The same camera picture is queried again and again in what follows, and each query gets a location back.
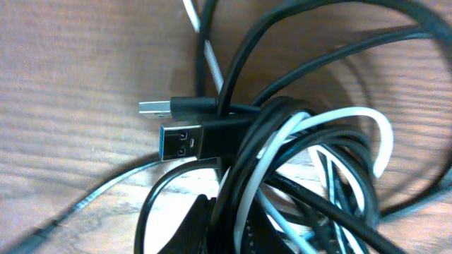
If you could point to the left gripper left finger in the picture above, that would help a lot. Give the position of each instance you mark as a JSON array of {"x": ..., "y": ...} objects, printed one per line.
[{"x": 190, "y": 237}]

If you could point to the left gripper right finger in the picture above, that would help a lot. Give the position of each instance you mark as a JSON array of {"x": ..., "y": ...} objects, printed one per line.
[{"x": 260, "y": 237}]

